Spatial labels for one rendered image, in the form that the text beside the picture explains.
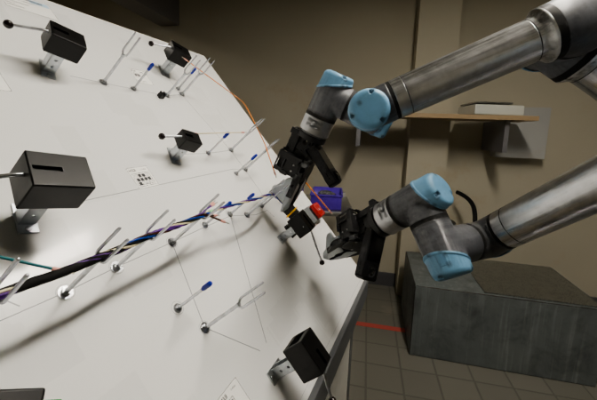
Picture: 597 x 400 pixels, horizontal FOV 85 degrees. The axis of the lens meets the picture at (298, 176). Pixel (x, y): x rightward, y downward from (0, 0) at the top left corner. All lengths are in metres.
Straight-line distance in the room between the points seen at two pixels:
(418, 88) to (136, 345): 0.59
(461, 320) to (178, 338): 1.97
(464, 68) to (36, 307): 0.70
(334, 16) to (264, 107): 0.98
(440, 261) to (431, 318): 1.68
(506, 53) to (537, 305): 1.89
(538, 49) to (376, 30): 2.44
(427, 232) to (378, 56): 2.47
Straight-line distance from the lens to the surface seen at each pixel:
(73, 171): 0.49
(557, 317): 2.47
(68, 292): 0.52
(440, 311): 2.30
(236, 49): 3.27
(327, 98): 0.76
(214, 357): 0.60
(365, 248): 0.75
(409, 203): 0.67
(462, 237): 0.68
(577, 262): 3.55
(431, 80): 0.64
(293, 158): 0.80
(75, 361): 0.51
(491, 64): 0.67
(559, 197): 0.67
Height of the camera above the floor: 1.36
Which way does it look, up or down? 8 degrees down
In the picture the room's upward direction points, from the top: 2 degrees clockwise
